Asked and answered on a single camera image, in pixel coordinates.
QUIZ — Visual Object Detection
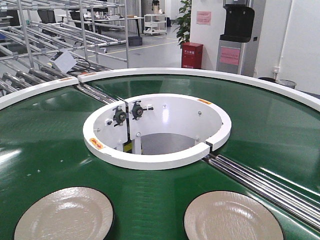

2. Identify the beige plate black rim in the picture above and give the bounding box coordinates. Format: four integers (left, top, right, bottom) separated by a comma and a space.
183, 190, 285, 240
13, 186, 115, 240

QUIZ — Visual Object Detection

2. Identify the white shelf cart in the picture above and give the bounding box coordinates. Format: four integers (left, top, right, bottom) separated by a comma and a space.
143, 13, 167, 36

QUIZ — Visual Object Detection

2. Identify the red fire extinguisher cabinet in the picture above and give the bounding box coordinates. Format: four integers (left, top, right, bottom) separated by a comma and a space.
181, 42, 204, 69

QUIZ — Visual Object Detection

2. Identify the green potted plant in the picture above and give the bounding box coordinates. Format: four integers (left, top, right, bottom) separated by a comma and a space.
175, 0, 192, 48

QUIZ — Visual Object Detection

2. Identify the grey black water dispenser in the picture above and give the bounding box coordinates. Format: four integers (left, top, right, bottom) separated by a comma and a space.
216, 0, 255, 74

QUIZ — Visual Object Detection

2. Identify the white scanner box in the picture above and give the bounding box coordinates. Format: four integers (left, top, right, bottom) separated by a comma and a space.
49, 49, 77, 73

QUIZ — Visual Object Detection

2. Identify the green circular conveyor belt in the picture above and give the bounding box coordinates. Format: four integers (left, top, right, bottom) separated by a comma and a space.
0, 74, 320, 240

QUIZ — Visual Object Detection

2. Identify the white outer conveyor rim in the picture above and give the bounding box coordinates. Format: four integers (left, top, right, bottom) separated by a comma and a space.
0, 67, 320, 111

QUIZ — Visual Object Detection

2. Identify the metal roller rack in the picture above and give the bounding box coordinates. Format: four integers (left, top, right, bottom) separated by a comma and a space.
0, 0, 129, 96

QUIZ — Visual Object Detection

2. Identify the steel conveyor rollers right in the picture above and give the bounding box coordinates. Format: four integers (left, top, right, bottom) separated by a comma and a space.
202, 153, 320, 231

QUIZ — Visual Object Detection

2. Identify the white inner conveyor ring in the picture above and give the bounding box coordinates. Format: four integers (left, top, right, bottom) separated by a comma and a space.
82, 93, 232, 171

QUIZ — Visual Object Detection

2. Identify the black bearing mount right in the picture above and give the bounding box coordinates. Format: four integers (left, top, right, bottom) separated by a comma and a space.
131, 100, 154, 120

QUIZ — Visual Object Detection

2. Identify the black bearing mount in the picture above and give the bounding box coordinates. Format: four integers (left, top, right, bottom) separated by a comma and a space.
131, 100, 154, 120
113, 106, 127, 127

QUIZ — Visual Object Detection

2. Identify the black bearing mount left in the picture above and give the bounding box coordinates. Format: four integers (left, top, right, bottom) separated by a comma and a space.
113, 106, 127, 127

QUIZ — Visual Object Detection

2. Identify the pink wall notice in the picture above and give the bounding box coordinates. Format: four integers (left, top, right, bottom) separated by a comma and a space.
196, 11, 212, 26

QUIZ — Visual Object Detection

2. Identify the wire mesh trash bin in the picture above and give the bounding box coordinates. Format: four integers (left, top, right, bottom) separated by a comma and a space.
276, 79, 297, 89

